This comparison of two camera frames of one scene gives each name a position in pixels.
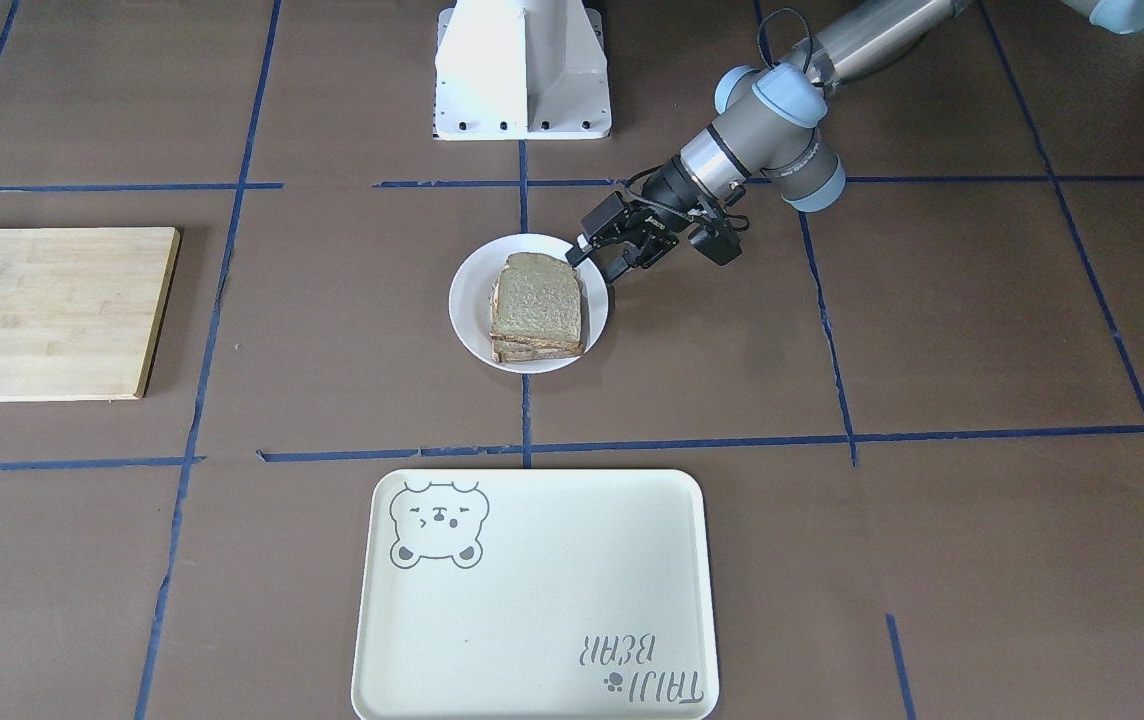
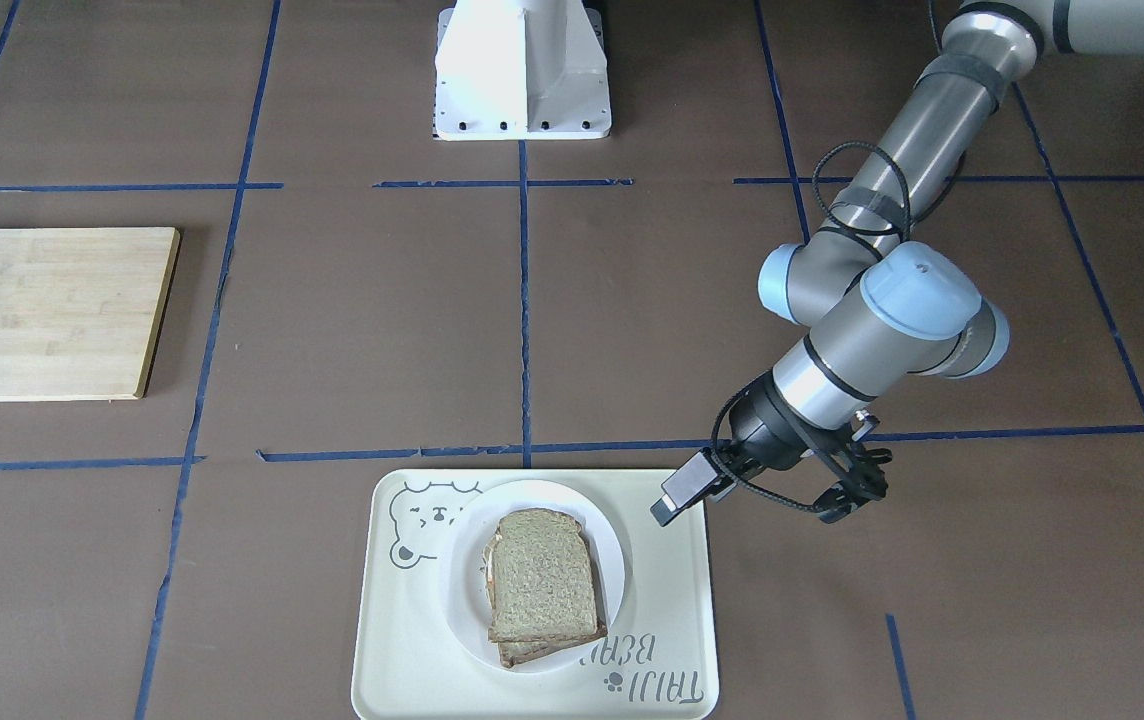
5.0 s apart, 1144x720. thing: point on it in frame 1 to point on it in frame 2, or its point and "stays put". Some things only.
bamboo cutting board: (46, 314) stays put
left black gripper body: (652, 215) to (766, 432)
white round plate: (469, 300) to (599, 528)
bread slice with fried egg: (508, 348) to (523, 650)
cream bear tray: (535, 594) stays put
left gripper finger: (585, 245) to (699, 478)
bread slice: (536, 295) to (543, 582)
